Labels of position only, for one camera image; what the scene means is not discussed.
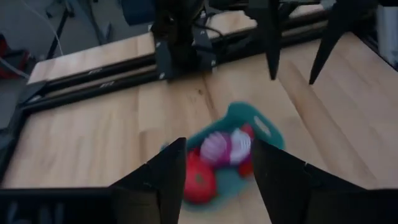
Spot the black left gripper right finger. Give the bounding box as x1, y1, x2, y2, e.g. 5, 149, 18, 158
251, 139, 315, 224

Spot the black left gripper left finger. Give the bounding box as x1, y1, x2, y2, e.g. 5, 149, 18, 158
110, 138, 188, 224

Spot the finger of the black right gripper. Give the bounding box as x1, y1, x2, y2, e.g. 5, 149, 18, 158
247, 0, 282, 81
308, 0, 379, 85

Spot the red tomato toy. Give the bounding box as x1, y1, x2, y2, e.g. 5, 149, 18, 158
183, 149, 218, 205

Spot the small red produce toy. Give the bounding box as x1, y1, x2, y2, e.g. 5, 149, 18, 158
238, 158, 254, 178
241, 123, 256, 139

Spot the white cut onion toy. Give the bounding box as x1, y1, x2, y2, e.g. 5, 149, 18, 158
229, 128, 252, 165

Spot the magenta round onion toy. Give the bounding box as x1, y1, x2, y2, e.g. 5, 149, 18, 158
200, 131, 233, 167

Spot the white panel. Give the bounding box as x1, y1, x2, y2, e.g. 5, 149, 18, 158
374, 4, 398, 68

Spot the teal plastic tub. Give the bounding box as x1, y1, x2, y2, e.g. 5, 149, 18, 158
182, 101, 285, 212

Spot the white cable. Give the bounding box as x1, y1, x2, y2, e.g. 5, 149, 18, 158
21, 0, 65, 57

